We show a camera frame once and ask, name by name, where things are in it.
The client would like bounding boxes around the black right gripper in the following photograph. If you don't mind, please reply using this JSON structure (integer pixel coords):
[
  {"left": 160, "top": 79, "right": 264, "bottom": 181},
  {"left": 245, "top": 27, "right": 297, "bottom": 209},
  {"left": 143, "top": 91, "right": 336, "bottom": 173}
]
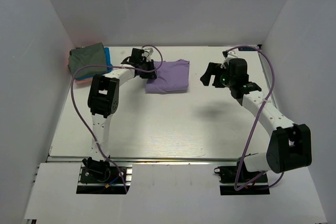
[{"left": 201, "top": 62, "right": 235, "bottom": 89}]

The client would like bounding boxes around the purple t-shirt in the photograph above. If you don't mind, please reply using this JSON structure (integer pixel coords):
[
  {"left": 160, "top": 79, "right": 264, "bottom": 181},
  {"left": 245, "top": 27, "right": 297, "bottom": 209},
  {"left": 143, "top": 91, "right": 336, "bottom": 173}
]
[{"left": 145, "top": 59, "right": 190, "bottom": 94}]

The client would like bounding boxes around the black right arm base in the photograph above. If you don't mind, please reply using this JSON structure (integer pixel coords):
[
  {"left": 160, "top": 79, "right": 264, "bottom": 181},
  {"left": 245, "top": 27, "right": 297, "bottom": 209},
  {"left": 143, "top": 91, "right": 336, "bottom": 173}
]
[{"left": 214, "top": 165, "right": 271, "bottom": 196}]

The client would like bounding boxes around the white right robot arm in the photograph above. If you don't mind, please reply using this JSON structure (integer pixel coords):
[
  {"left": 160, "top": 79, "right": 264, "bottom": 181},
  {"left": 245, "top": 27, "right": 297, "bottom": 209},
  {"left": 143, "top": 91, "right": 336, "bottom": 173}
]
[{"left": 200, "top": 58, "right": 312, "bottom": 182}]

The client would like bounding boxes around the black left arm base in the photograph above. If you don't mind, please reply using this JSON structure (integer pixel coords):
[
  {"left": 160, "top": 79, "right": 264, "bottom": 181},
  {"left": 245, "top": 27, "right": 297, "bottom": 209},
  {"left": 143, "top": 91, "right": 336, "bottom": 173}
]
[{"left": 76, "top": 157, "right": 132, "bottom": 195}]

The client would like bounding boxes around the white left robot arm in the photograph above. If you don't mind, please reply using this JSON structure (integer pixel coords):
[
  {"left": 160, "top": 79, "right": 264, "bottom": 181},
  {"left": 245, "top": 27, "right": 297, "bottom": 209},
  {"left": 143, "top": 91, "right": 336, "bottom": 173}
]
[{"left": 88, "top": 48, "right": 157, "bottom": 161}]

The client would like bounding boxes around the blue logo sticker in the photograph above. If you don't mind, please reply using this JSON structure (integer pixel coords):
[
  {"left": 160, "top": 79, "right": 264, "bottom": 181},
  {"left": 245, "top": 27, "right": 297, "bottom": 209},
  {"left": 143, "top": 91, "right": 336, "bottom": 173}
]
[{"left": 238, "top": 47, "right": 256, "bottom": 51}]

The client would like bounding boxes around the folded blue t-shirt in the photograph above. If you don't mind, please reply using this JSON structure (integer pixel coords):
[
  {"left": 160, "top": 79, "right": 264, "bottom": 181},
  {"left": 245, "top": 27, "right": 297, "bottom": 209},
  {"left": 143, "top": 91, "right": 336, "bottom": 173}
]
[{"left": 104, "top": 47, "right": 113, "bottom": 73}]

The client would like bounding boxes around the folded olive green t-shirt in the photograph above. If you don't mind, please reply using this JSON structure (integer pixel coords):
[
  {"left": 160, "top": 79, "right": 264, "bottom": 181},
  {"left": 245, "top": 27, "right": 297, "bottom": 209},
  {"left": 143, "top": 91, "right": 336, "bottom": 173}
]
[{"left": 68, "top": 42, "right": 108, "bottom": 80}]

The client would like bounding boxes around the folded salmon pink t-shirt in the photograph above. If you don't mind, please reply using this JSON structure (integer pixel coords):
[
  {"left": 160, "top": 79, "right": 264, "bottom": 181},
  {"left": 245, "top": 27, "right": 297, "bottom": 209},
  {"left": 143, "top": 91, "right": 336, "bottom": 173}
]
[{"left": 68, "top": 63, "right": 108, "bottom": 84}]

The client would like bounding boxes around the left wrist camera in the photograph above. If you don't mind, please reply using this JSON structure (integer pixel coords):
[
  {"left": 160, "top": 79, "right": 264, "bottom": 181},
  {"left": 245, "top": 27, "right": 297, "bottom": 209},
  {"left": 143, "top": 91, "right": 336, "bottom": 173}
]
[{"left": 129, "top": 48, "right": 153, "bottom": 64}]

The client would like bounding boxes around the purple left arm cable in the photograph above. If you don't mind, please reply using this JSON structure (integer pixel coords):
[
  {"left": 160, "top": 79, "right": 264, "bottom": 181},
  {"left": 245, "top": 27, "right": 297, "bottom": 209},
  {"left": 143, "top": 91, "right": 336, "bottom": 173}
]
[{"left": 71, "top": 45, "right": 164, "bottom": 194}]

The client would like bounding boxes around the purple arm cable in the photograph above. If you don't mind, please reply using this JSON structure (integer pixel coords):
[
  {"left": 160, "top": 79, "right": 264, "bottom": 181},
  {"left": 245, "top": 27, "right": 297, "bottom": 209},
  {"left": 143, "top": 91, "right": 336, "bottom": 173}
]
[
  {"left": 227, "top": 45, "right": 286, "bottom": 191},
  {"left": 71, "top": 45, "right": 164, "bottom": 194}
]

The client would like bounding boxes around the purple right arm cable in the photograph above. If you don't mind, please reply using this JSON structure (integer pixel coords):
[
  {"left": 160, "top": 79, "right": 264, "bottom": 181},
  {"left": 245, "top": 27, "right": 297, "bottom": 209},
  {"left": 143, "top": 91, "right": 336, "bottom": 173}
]
[{"left": 227, "top": 45, "right": 286, "bottom": 191}]

